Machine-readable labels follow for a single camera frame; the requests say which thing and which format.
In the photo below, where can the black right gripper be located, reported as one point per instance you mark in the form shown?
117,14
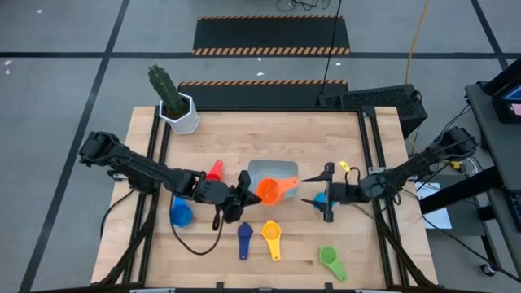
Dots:
346,193

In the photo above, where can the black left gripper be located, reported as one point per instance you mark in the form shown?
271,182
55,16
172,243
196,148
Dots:
220,192

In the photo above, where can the teal measuring cup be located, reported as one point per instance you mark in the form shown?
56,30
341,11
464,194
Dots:
320,195

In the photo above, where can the orange measuring cup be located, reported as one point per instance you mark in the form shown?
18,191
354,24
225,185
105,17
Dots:
270,191

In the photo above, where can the navy measuring cup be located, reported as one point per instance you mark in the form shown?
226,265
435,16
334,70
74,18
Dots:
245,232

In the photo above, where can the yellow measuring cup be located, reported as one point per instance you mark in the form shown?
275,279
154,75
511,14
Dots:
271,232

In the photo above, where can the red measuring cup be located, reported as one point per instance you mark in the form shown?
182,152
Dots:
215,171

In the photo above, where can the green measuring cup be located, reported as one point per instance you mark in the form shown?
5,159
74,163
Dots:
328,255

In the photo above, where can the blue measuring cup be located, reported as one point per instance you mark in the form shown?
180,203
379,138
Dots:
181,215

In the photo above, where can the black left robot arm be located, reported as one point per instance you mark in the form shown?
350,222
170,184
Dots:
138,171

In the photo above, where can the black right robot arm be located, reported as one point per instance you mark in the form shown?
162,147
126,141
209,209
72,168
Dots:
407,169

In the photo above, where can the grey plastic basket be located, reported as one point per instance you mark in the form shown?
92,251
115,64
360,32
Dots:
277,169

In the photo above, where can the yellow tag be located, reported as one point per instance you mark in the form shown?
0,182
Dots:
344,165

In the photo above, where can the white hexagonal plant pot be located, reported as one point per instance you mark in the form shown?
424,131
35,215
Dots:
185,124

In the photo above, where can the black hazard-striped floor mat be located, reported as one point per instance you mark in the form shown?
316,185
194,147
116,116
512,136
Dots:
260,95
270,34

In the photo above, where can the black perforated computer case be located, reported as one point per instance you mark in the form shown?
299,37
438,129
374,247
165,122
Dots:
378,101

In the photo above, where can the white paper sheet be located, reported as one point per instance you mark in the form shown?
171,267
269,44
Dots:
437,215

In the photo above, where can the green cactus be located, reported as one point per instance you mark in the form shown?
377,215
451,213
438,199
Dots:
167,91

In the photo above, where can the yellow power plug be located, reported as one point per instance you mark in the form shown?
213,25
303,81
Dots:
455,164

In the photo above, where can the black desk leg beam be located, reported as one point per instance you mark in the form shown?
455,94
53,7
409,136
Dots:
460,191

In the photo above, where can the grey side desk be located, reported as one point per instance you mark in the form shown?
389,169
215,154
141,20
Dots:
500,150

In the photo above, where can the black caster wheel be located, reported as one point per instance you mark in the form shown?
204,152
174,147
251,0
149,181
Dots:
487,270

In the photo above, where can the black monitor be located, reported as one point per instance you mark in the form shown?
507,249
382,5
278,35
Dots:
504,110

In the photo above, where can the black metal table frame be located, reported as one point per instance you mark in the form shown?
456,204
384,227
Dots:
260,109

